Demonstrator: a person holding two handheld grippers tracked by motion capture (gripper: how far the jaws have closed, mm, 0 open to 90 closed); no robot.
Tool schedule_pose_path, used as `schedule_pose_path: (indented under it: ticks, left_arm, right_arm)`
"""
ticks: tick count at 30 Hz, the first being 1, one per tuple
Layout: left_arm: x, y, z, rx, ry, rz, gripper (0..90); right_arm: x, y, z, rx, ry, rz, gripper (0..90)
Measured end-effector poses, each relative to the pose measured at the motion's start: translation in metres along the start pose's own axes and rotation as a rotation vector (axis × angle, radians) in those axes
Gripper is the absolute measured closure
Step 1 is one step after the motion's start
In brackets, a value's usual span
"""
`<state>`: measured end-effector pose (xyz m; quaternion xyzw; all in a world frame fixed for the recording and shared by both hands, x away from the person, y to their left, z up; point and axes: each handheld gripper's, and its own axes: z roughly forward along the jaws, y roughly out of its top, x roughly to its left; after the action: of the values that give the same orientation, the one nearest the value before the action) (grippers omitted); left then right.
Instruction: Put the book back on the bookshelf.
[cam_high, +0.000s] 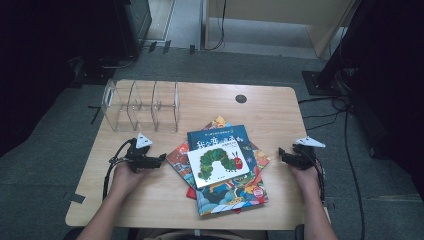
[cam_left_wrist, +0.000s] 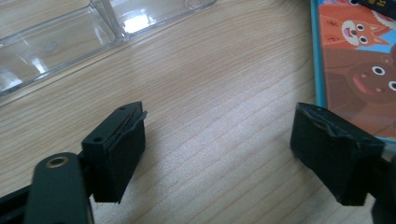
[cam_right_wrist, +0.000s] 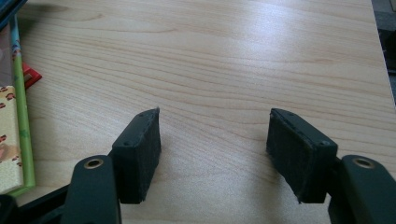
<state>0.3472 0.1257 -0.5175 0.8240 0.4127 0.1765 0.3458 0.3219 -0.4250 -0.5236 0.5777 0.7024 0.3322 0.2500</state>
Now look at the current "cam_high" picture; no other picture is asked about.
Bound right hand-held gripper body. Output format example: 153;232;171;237
291;135;327;171

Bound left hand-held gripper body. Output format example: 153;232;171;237
124;132;158;173

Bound light blue animals picture book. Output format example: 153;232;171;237
165;115;271;191

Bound clear acrylic book rack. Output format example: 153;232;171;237
100;78;181;133

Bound white caterpillar picture book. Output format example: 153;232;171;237
186;141;251;189

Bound dark blue monster picture book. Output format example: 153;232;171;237
186;124;270;217

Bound person's left hand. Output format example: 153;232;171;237
111;162;149;198

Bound person's right hand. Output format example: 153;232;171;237
289;166;322;198

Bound black metal stand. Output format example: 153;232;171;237
302;0;368;98

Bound dark cabinet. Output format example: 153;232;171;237
114;0;153;59

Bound light wooden cabinet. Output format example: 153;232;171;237
201;0;358;58

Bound right hand-held gripper black cable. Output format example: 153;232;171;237
299;146;327;204

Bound hand-held gripper black cable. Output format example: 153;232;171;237
299;146;327;204
102;139;135;201

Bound left hand-held gripper black cable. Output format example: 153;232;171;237
102;139;135;201

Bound black floor cables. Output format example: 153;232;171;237
298;96;366;240

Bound black hanging cable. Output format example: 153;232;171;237
204;0;228;52

